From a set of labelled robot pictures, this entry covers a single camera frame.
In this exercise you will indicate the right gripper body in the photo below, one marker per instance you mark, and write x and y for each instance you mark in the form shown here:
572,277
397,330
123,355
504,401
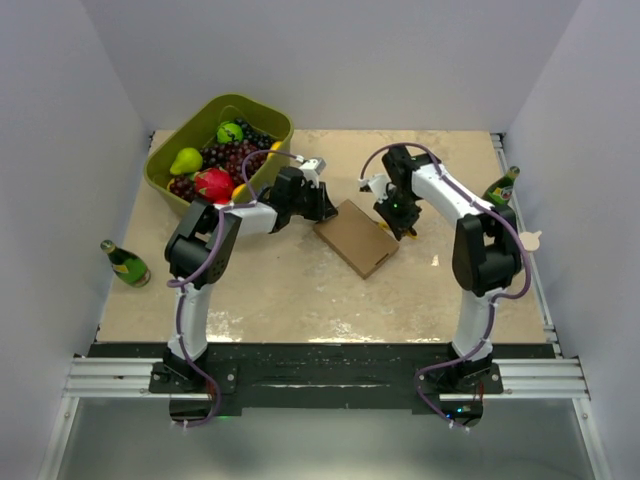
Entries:
399,209

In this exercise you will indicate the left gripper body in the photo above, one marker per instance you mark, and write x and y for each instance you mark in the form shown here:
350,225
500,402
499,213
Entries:
313,201

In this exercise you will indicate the brown cardboard express box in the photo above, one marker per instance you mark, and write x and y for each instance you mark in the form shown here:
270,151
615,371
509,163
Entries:
357,239

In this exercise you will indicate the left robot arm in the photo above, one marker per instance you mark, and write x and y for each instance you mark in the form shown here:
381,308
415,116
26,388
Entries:
200,249

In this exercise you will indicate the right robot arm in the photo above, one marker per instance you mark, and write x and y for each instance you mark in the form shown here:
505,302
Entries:
487,251

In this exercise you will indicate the yellow fruit at basket edge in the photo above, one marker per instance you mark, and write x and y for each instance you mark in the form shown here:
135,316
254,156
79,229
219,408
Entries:
239,190

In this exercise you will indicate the dark blue grape bunch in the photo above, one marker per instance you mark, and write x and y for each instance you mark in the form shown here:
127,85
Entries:
254,137

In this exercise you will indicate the red grape bunch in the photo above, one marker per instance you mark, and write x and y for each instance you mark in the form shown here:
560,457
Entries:
228,157

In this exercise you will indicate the green glass bottle right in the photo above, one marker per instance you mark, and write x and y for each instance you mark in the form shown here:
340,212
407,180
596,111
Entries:
500,192

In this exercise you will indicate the green glass bottle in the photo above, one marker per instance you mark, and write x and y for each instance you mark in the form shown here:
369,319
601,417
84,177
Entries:
500,192
127,266

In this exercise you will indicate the red dragon fruit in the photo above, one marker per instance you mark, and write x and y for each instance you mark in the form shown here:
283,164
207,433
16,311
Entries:
214,185

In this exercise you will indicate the green apple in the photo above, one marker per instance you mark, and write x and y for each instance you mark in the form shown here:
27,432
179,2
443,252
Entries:
229,132

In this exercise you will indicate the small dark grape bunch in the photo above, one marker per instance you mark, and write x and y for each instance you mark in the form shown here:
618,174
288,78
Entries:
183,187

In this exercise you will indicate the green pear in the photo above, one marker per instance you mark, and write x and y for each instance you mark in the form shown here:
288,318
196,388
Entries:
188,160

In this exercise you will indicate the olive green plastic basket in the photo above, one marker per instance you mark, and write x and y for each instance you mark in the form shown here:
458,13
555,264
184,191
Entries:
260,167

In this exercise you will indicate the green glass bottle left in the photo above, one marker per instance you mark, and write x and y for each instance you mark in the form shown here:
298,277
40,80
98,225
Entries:
127,266

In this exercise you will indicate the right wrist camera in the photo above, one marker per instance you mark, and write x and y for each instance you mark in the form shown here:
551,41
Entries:
377,185

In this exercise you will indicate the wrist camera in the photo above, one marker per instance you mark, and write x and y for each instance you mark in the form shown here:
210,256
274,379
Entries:
312,169
377,185

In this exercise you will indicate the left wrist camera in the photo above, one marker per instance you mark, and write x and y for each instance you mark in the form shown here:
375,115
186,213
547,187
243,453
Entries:
312,169

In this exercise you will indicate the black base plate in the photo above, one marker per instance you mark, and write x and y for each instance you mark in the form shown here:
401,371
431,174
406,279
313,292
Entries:
414,377

